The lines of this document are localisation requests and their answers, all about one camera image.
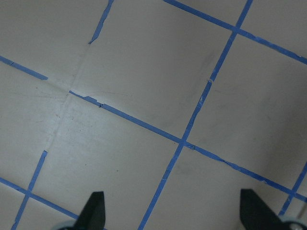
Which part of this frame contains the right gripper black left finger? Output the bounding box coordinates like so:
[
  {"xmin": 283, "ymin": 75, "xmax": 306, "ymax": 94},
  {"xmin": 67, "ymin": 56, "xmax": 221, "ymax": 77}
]
[{"xmin": 72, "ymin": 191, "xmax": 106, "ymax": 230}]

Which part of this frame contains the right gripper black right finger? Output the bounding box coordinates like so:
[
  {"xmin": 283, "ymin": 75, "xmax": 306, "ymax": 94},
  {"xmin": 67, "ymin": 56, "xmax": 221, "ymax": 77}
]
[{"xmin": 240, "ymin": 189, "xmax": 283, "ymax": 230}]

